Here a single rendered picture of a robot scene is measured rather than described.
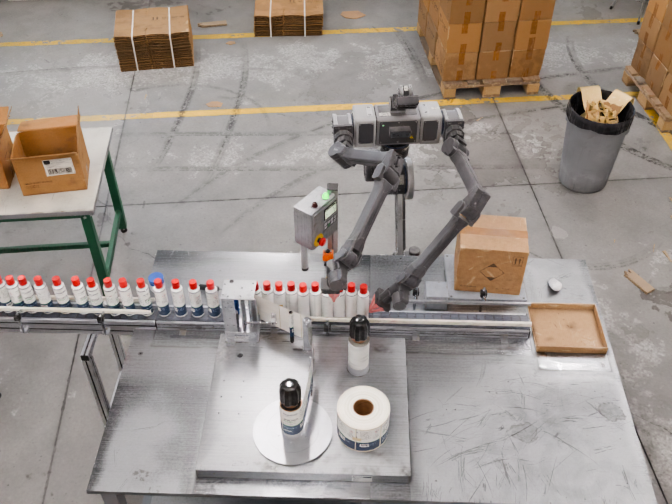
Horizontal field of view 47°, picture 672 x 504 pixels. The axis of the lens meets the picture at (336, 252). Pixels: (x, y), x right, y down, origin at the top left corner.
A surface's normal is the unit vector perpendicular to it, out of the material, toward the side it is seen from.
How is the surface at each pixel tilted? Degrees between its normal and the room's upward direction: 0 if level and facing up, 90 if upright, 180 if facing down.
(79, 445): 0
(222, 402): 0
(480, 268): 90
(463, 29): 88
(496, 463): 0
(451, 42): 90
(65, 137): 89
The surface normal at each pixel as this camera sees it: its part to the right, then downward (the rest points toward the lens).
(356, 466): 0.00, -0.73
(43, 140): 0.15, 0.65
